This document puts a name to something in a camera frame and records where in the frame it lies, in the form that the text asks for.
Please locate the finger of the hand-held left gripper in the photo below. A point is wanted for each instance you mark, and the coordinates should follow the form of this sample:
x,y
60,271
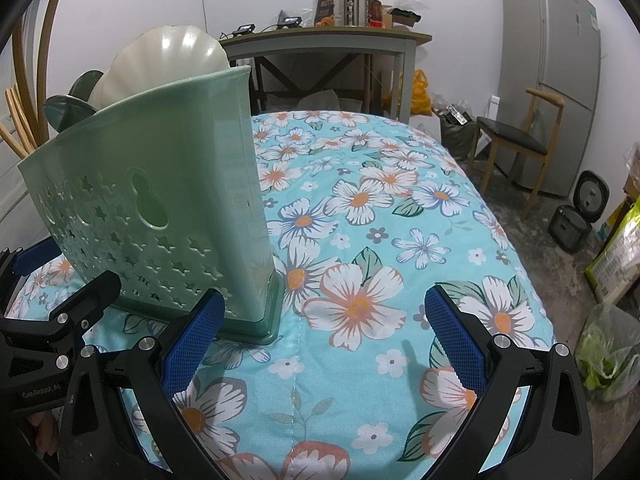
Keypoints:
x,y
90,295
35,256

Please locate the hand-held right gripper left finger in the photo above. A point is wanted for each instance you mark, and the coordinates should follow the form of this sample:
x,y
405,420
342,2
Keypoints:
x,y
192,345

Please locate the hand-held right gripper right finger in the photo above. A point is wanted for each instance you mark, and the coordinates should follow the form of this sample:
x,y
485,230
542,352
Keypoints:
x,y
457,340

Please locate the large metal spoon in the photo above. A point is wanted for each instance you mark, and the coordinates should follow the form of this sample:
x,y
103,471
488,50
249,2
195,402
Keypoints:
x,y
65,110

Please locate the green utensil holder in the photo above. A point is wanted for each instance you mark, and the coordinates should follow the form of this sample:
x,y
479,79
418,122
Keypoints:
x,y
175,160

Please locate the small metal spoon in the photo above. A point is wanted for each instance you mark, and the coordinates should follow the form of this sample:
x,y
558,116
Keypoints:
x,y
85,85

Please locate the white scalloped rice paddle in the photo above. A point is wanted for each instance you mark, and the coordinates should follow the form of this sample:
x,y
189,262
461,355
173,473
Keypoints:
x,y
170,55

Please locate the person's left hand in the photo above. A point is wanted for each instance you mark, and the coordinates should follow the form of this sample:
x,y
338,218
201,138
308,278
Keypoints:
x,y
44,430

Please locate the blue floral tablecloth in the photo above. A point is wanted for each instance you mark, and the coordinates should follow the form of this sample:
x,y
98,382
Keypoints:
x,y
375,260

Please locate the plastic bag of greens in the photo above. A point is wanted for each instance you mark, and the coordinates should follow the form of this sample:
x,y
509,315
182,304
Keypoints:
x,y
605,360

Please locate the black rice cooker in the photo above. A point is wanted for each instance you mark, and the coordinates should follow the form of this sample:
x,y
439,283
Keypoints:
x,y
567,230

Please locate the yellow green rice bag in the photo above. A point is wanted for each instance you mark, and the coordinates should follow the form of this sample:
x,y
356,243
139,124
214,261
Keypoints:
x,y
617,260

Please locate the wooden chair black seat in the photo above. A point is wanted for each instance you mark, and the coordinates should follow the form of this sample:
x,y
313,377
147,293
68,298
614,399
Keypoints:
x,y
515,135

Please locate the orange plastic bag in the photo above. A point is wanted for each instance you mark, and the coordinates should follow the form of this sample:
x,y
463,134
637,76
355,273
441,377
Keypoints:
x,y
417,92

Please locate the white plastic bag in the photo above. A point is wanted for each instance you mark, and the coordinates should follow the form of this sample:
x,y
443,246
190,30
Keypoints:
x,y
320,101

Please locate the small black device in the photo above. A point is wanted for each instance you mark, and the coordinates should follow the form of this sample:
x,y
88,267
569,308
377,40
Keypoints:
x,y
245,28
290,21

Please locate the grey refrigerator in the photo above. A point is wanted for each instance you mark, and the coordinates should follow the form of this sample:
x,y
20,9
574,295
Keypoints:
x,y
550,35

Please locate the grey desk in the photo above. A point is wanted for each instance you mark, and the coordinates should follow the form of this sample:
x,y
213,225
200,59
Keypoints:
x,y
325,42

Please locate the black tray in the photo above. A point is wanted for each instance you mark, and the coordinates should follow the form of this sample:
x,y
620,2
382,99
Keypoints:
x,y
402,17

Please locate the red jar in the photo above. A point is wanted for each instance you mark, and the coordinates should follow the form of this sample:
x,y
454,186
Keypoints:
x,y
375,14

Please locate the metal canister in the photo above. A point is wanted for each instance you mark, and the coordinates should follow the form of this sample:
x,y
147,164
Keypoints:
x,y
350,5

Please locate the brown snack bag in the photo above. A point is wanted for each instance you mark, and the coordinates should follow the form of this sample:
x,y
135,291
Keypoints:
x,y
325,9

